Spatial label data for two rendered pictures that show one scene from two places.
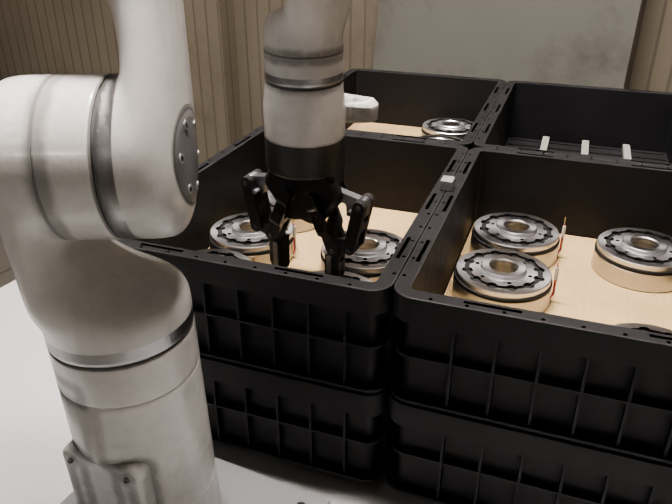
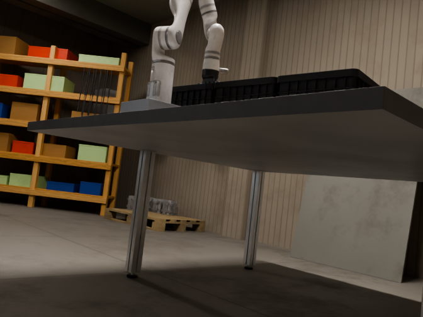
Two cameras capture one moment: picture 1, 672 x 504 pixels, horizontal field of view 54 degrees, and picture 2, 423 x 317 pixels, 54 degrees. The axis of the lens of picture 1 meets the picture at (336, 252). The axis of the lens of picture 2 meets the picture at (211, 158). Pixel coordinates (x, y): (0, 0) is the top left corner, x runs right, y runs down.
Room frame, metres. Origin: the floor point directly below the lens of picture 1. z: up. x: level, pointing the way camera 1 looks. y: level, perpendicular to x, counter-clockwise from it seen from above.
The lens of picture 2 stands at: (-1.10, -0.67, 0.50)
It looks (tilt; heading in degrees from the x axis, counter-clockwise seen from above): 4 degrees up; 21
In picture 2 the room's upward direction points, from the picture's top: 7 degrees clockwise
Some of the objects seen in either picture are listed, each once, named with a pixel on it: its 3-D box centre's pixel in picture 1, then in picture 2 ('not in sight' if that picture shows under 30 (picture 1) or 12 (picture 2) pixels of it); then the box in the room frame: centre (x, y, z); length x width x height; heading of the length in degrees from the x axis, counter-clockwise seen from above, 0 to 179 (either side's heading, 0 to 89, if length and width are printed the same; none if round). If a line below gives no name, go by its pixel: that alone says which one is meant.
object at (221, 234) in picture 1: (252, 230); not in sight; (0.72, 0.10, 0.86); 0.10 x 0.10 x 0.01
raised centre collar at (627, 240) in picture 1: (644, 244); not in sight; (0.67, -0.35, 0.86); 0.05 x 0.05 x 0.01
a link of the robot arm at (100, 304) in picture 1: (98, 222); (164, 47); (0.35, 0.14, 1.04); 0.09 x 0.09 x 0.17; 89
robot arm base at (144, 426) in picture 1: (143, 424); (161, 86); (0.36, 0.14, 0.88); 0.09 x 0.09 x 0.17; 67
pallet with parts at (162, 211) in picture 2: not in sight; (154, 212); (3.34, 1.66, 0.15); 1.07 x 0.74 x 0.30; 64
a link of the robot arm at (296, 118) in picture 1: (314, 95); (214, 65); (0.61, 0.02, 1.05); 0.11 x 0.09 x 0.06; 153
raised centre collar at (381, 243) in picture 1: (365, 245); not in sight; (0.67, -0.03, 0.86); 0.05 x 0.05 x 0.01
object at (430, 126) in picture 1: (450, 127); not in sight; (1.15, -0.21, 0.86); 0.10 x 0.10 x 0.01
